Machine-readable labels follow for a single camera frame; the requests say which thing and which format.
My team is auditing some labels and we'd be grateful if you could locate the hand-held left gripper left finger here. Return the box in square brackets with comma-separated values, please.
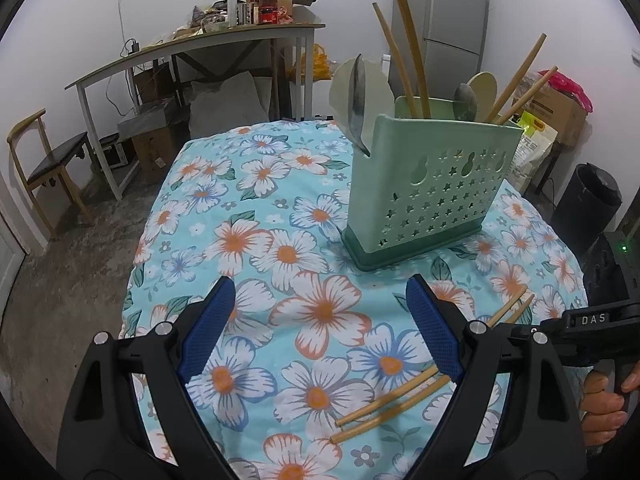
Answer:
[56, 276, 237, 480]

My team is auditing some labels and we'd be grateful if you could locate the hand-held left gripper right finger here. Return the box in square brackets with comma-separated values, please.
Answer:
[406, 274, 588, 480]

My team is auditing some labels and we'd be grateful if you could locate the bamboo chopstick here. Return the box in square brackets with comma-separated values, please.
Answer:
[495, 66, 559, 126]
[505, 294, 536, 325]
[482, 33, 548, 125]
[486, 287, 527, 328]
[371, 2, 417, 118]
[394, 0, 432, 120]
[330, 375, 453, 444]
[335, 366, 439, 428]

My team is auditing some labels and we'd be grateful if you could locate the green plastic utensil holder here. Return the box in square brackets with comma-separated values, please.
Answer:
[341, 96, 525, 272]

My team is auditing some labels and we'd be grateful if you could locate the beige spoon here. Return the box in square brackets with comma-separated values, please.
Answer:
[467, 71, 499, 123]

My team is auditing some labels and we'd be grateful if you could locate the large white spoon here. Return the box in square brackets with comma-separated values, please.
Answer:
[328, 54, 396, 157]

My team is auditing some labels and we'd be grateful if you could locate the person's right hand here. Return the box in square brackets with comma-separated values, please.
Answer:
[580, 360, 640, 447]

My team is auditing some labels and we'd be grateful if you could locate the black trash bin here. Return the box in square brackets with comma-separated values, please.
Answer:
[550, 162, 623, 261]

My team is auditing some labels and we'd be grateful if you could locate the floral blue blanket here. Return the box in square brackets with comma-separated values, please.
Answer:
[120, 121, 591, 480]

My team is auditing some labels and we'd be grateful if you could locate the white printed sack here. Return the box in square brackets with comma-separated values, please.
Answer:
[510, 122, 558, 192]

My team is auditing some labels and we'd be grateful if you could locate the large cardboard box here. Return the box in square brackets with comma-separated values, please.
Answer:
[520, 82, 588, 147]

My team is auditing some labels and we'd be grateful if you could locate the yellow green printed bag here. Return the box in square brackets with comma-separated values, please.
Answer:
[515, 110, 549, 137]

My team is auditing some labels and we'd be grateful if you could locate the pink plastic bag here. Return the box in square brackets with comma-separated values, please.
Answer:
[537, 71, 595, 113]

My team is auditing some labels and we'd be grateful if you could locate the black metal-edged case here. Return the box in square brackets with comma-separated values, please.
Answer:
[97, 134, 137, 171]

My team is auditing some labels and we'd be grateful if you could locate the white door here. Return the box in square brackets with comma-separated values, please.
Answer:
[0, 205, 28, 306]

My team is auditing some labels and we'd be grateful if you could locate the grey sack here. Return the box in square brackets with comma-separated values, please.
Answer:
[189, 71, 271, 140]

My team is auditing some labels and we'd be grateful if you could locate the wooden chair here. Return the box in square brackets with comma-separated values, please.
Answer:
[6, 108, 96, 235]

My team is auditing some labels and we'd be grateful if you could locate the grey desk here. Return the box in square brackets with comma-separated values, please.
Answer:
[65, 23, 327, 202]

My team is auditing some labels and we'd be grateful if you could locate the yellow plastic bag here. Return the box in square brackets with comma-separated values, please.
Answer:
[292, 42, 333, 83]

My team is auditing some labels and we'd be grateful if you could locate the grey refrigerator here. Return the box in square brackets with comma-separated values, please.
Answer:
[389, 0, 493, 102]

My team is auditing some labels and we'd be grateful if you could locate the pile of food packages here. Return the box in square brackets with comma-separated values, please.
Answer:
[172, 0, 321, 41]

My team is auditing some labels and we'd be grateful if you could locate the black cable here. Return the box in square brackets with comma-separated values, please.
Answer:
[116, 0, 127, 56]

